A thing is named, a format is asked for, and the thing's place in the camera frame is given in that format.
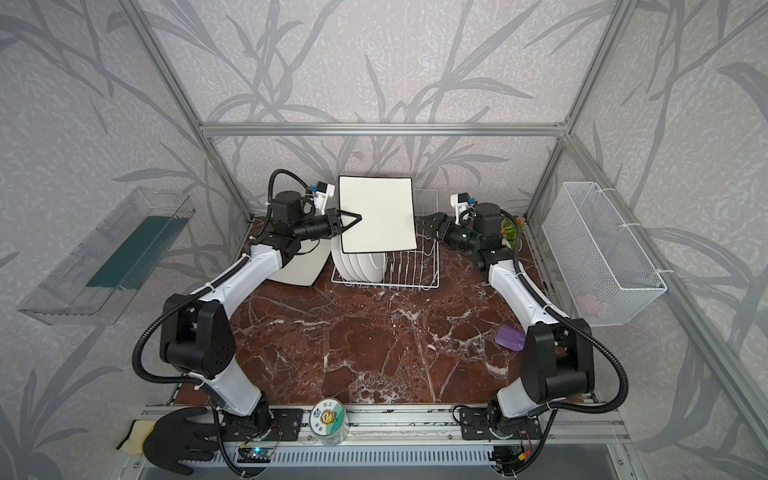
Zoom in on left green circuit board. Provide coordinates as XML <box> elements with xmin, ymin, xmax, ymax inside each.
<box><xmin>237</xmin><ymin>444</ymin><xmax>275</xmax><ymax>464</ymax></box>

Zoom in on purple scoop pink handle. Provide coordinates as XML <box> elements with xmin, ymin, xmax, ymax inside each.
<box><xmin>494</xmin><ymin>325</ymin><xmax>526</xmax><ymax>352</ymax></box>

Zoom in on black glove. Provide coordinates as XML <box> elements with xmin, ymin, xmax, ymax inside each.
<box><xmin>142</xmin><ymin>406</ymin><xmax>220</xmax><ymax>476</ymax></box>

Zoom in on square white plate black rim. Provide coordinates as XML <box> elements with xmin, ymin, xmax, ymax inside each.
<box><xmin>269</xmin><ymin>239</ymin><xmax>331</xmax><ymax>287</ymax></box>

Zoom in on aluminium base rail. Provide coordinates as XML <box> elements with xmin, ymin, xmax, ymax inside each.
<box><xmin>185</xmin><ymin>404</ymin><xmax>646</xmax><ymax>479</ymax></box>

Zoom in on white pot artificial flowers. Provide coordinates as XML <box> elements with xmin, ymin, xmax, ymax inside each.
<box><xmin>501</xmin><ymin>218</ymin><xmax>527</xmax><ymax>248</ymax></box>

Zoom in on round tape roll green label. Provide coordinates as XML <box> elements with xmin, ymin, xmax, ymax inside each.
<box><xmin>309</xmin><ymin>398</ymin><xmax>350</xmax><ymax>445</ymax></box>

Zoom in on round white plate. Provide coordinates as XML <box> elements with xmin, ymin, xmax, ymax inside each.
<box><xmin>331</xmin><ymin>240</ymin><xmax>346</xmax><ymax>280</ymax></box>
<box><xmin>358</xmin><ymin>252</ymin><xmax>387</xmax><ymax>283</ymax></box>
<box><xmin>340</xmin><ymin>253</ymin><xmax>358</xmax><ymax>282</ymax></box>
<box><xmin>349</xmin><ymin>254</ymin><xmax>368</xmax><ymax>282</ymax></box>

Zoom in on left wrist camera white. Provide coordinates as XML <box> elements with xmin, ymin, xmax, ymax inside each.
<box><xmin>307</xmin><ymin>182</ymin><xmax>335</xmax><ymax>215</ymax></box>

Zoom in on yellow sponge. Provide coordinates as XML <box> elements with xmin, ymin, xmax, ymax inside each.
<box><xmin>117</xmin><ymin>420</ymin><xmax>156</xmax><ymax>455</ymax></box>

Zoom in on white mesh wall basket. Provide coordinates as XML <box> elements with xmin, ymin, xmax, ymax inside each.
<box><xmin>543</xmin><ymin>182</ymin><xmax>667</xmax><ymax>327</ymax></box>

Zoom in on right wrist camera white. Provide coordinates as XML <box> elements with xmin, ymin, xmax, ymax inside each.
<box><xmin>450</xmin><ymin>192</ymin><xmax>477</xmax><ymax>227</ymax></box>

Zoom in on pink object in basket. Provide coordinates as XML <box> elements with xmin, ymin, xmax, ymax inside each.
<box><xmin>576</xmin><ymin>293</ymin><xmax>604</xmax><ymax>318</ymax></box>

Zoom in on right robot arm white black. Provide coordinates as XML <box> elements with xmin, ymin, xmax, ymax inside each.
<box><xmin>416</xmin><ymin>200</ymin><xmax>629</xmax><ymax>438</ymax></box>

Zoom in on white wire dish rack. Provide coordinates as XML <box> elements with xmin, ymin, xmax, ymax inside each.
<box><xmin>332</xmin><ymin>188</ymin><xmax>439</xmax><ymax>290</ymax></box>

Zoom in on right circuit board wires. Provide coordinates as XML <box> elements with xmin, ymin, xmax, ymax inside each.
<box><xmin>488</xmin><ymin>443</ymin><xmax>535</xmax><ymax>475</ymax></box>

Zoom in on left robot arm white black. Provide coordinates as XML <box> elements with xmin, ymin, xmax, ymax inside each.
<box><xmin>131</xmin><ymin>169</ymin><xmax>363</xmax><ymax>436</ymax></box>

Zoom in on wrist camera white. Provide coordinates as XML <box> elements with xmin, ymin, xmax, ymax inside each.
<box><xmin>450</xmin><ymin>192</ymin><xmax>477</xmax><ymax>227</ymax></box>
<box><xmin>307</xmin><ymin>182</ymin><xmax>335</xmax><ymax>215</ymax></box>

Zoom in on clear plastic wall shelf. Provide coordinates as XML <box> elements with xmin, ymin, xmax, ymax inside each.
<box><xmin>18</xmin><ymin>187</ymin><xmax>195</xmax><ymax>326</ymax></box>

